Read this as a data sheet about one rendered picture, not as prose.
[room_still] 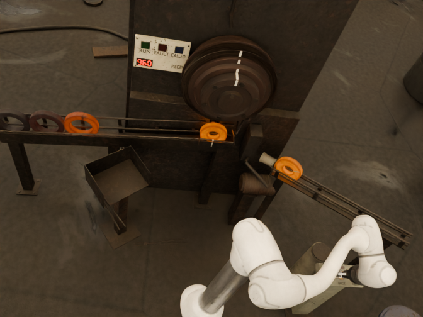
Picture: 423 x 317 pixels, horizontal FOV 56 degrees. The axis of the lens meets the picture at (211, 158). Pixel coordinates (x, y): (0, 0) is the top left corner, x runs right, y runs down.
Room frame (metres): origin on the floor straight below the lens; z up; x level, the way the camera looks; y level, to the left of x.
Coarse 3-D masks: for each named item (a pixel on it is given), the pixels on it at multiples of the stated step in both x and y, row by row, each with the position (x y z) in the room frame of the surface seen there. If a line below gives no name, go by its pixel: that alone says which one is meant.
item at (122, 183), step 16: (96, 160) 1.09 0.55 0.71; (112, 160) 1.16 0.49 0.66; (128, 160) 1.23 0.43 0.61; (96, 176) 1.08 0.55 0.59; (112, 176) 1.10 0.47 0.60; (128, 176) 1.13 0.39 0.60; (144, 176) 1.15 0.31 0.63; (96, 192) 0.96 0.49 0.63; (112, 192) 1.01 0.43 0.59; (128, 192) 1.04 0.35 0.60; (112, 224) 1.12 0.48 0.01; (128, 224) 1.16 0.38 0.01; (112, 240) 1.01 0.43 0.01; (128, 240) 1.05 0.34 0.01
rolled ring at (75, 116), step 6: (72, 114) 1.29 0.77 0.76; (78, 114) 1.29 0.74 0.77; (84, 114) 1.31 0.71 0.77; (90, 114) 1.33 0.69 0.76; (66, 120) 1.27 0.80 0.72; (72, 120) 1.28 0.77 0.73; (84, 120) 1.29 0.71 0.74; (90, 120) 1.30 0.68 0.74; (96, 120) 1.33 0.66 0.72; (66, 126) 1.27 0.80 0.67; (72, 126) 1.30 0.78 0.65; (96, 126) 1.31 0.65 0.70; (72, 132) 1.27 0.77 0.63; (78, 132) 1.29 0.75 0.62; (84, 132) 1.31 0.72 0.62; (90, 132) 1.30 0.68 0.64; (96, 132) 1.31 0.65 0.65
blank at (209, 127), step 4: (208, 124) 1.50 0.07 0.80; (212, 124) 1.50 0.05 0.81; (216, 124) 1.50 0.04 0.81; (220, 124) 1.52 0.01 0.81; (204, 128) 1.47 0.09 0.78; (208, 128) 1.48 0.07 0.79; (212, 128) 1.48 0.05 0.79; (216, 128) 1.48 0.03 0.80; (220, 128) 1.49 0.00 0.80; (224, 128) 1.51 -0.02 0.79; (200, 132) 1.47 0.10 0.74; (204, 132) 1.47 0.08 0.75; (208, 132) 1.48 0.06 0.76; (220, 132) 1.49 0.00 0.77; (224, 132) 1.49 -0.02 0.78; (200, 136) 1.47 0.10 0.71; (204, 136) 1.47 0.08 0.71; (208, 136) 1.48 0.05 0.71; (212, 136) 1.50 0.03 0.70; (216, 136) 1.50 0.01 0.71; (220, 136) 1.49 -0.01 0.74; (224, 136) 1.50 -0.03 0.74
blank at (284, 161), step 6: (276, 162) 1.47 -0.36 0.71; (282, 162) 1.45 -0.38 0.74; (288, 162) 1.44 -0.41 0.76; (294, 162) 1.44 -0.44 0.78; (276, 168) 1.46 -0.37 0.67; (282, 168) 1.45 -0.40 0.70; (294, 168) 1.43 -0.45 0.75; (300, 168) 1.44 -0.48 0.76; (288, 174) 1.44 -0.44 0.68; (294, 174) 1.42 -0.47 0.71; (300, 174) 1.42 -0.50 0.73
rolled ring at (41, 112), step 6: (36, 114) 1.23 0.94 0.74; (42, 114) 1.24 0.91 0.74; (48, 114) 1.25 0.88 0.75; (54, 114) 1.27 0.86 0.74; (30, 120) 1.22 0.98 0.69; (36, 120) 1.23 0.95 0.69; (54, 120) 1.25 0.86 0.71; (60, 120) 1.27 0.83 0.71; (36, 126) 1.22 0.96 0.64; (42, 126) 1.26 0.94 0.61; (60, 126) 1.26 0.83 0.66
